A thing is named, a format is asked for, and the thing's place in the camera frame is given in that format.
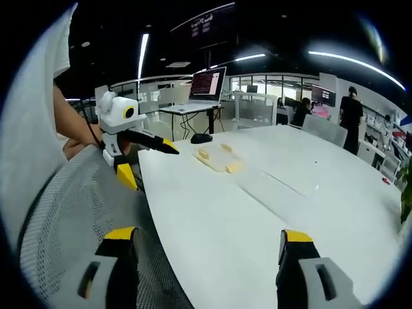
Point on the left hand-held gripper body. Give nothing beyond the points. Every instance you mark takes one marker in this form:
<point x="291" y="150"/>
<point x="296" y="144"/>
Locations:
<point x="116" y="116"/>

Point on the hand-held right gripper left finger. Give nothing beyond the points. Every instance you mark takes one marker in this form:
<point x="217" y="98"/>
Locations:
<point x="124" y="277"/>

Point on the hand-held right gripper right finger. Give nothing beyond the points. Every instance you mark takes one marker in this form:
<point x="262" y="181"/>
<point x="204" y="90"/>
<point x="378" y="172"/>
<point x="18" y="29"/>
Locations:
<point x="294" y="277"/>

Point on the beige plastic buckle part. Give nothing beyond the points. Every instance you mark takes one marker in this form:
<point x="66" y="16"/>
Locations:
<point x="203" y="154"/>

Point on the clear tray with yellow items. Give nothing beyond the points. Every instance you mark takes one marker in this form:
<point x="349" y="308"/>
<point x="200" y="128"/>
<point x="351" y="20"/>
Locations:
<point x="232" y="165"/>

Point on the black computer mouse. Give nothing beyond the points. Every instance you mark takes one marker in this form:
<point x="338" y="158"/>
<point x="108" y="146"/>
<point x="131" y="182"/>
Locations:
<point x="201" y="138"/>

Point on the white standing desk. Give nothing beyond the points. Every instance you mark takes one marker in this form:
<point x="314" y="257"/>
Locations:
<point x="193" y="109"/>

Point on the grey mesh office chair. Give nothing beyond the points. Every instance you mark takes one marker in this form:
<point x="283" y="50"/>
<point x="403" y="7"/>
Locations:
<point x="80" y="209"/>

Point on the long ceiling light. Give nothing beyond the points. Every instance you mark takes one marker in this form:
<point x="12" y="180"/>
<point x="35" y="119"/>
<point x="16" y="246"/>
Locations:
<point x="143" y="54"/>
<point x="354" y="62"/>
<point x="250" y="57"/>

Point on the silver laptop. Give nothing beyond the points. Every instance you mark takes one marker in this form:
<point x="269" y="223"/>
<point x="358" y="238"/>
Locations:
<point x="206" y="83"/>

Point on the person in white shirt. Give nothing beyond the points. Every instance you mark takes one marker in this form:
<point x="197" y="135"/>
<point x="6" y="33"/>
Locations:
<point x="29" y="112"/>

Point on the white office chair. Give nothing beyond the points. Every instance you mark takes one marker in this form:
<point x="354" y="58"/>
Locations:
<point x="325" y="128"/>
<point x="254" y="109"/>
<point x="390" y="165"/>

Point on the hanging dark display screen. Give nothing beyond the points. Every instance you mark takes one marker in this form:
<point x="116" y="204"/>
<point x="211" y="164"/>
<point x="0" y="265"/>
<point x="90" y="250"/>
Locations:
<point x="212" y="25"/>

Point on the small red object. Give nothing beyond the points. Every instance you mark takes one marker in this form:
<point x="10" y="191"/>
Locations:
<point x="385" y="180"/>

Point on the green plant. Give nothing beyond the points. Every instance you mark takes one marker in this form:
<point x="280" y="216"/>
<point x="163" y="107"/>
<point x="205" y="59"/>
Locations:
<point x="406" y="193"/>

